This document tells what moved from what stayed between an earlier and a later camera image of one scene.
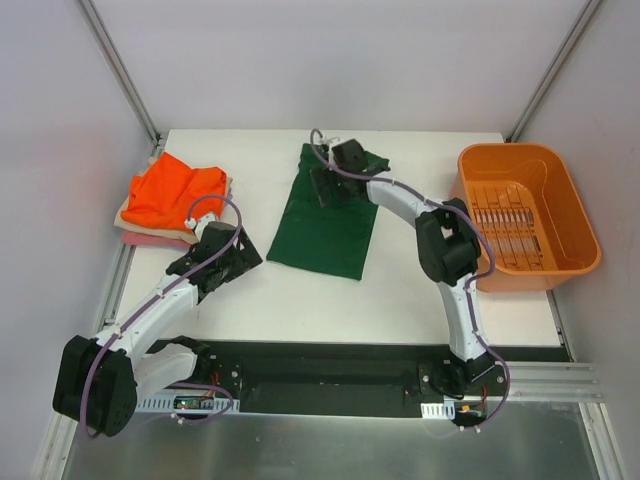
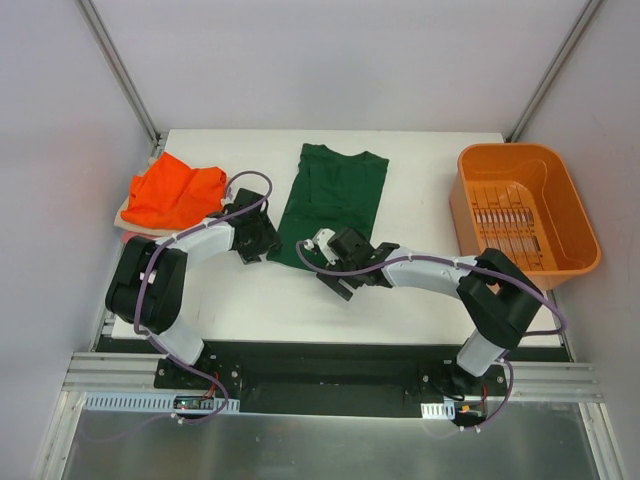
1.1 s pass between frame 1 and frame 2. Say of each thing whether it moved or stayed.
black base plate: stayed
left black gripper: moved
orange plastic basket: stayed
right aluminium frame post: stayed
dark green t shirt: stayed
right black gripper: moved
